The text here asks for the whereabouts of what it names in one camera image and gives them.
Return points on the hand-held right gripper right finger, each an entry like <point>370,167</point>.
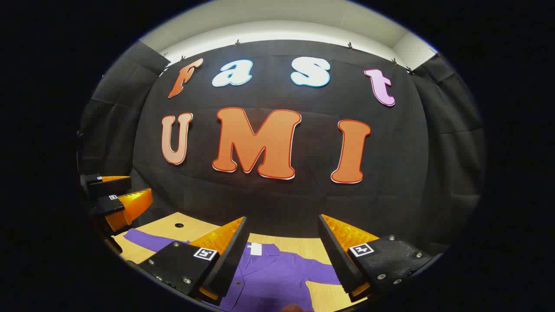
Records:
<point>340,260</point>

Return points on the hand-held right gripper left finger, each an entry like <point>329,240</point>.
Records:
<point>230,264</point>

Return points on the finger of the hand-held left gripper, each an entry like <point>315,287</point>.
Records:
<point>132,207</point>
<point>108,186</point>

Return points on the purple collared jacket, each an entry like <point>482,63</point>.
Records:
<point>277,277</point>

